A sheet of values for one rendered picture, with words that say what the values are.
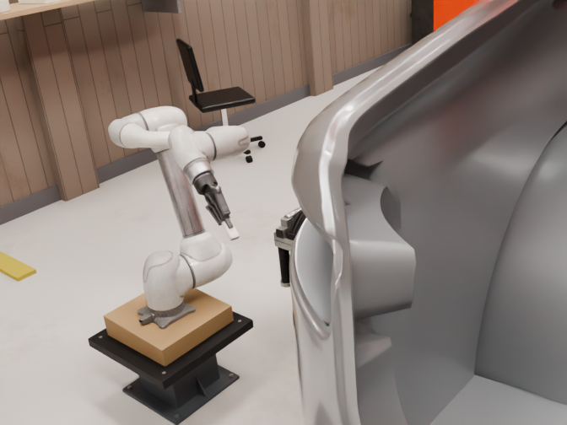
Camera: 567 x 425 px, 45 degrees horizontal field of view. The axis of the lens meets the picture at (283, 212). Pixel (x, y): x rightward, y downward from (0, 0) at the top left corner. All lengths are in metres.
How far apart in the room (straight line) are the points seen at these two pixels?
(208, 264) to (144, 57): 3.09
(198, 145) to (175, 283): 0.72
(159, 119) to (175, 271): 0.62
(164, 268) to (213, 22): 3.69
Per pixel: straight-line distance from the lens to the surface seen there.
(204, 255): 2.88
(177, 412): 3.03
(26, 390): 3.44
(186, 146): 2.33
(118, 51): 5.57
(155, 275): 2.80
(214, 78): 6.23
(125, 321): 2.97
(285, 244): 2.21
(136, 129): 2.72
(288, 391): 3.06
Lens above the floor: 1.94
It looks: 25 degrees down
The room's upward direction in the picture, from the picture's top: 6 degrees counter-clockwise
